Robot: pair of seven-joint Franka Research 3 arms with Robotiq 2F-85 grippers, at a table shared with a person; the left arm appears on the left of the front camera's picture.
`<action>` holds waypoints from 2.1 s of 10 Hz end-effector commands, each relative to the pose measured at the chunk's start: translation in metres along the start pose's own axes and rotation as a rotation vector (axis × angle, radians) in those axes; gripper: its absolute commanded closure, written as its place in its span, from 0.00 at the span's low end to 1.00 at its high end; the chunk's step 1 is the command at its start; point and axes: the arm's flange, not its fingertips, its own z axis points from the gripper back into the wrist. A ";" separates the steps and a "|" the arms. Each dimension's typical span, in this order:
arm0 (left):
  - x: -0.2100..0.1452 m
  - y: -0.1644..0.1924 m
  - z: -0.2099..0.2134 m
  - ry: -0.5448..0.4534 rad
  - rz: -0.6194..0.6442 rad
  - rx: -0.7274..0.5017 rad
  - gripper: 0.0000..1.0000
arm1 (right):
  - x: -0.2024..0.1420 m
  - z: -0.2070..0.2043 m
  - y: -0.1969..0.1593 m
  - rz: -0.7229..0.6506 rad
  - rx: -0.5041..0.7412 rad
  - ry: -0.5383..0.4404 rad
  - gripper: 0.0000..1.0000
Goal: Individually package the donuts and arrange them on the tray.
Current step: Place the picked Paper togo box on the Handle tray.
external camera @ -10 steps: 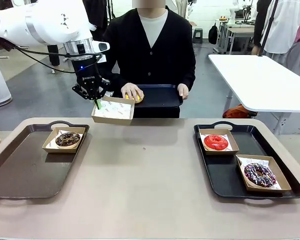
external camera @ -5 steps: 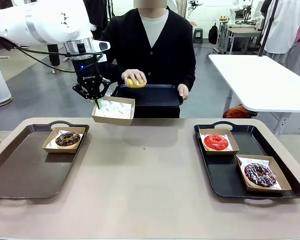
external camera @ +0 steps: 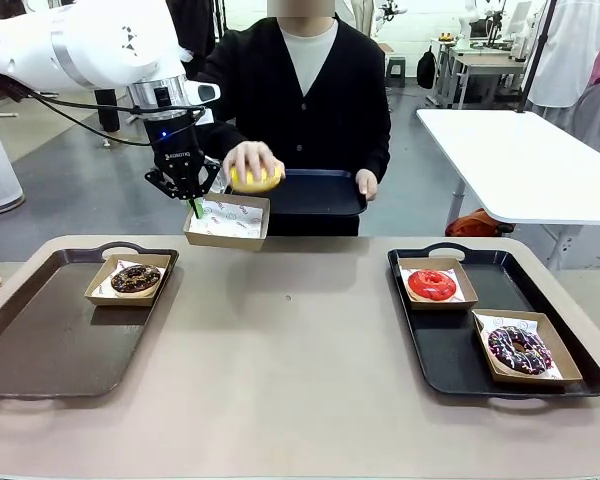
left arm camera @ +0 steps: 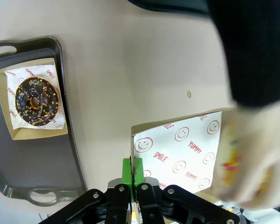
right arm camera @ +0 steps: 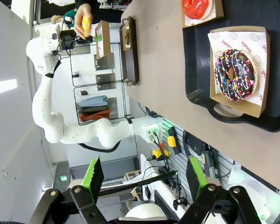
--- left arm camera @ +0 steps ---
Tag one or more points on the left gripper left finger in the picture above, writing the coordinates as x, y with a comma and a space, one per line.
117, 205

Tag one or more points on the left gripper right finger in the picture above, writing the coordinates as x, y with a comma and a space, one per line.
151, 205

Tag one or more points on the brown cardboard food box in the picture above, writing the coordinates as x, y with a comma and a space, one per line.
37, 135
140, 129

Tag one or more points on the yellow glazed sprinkled donut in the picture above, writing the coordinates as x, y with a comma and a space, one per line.
233, 158

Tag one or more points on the chocolate donut with nut sprinkles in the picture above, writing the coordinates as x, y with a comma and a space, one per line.
23, 102

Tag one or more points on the small black serving tray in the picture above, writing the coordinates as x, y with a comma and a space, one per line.
168, 7

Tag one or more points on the person's right hand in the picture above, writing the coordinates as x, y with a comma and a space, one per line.
259, 191

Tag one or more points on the white printed liner paper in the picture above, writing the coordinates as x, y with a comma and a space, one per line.
56, 70
177, 149

